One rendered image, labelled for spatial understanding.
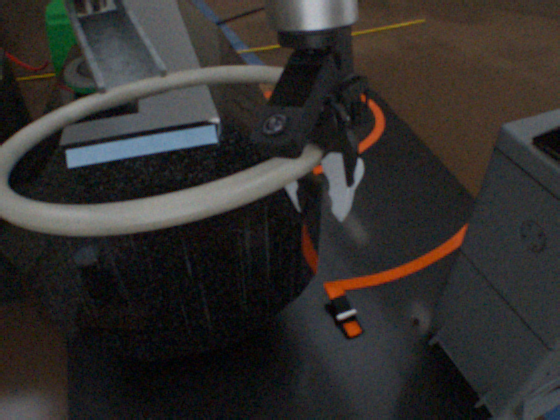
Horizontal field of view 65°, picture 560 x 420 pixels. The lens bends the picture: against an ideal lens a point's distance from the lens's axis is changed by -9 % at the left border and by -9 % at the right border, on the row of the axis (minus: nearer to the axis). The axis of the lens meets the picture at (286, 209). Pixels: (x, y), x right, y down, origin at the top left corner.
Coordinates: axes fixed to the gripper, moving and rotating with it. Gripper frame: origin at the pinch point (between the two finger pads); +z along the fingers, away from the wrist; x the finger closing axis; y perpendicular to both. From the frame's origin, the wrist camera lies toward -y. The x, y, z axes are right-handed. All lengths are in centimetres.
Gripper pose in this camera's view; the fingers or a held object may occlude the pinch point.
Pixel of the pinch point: (317, 209)
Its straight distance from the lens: 54.4
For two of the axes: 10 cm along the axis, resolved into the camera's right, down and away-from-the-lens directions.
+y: 5.3, -4.9, 6.9
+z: 1.0, 8.4, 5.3
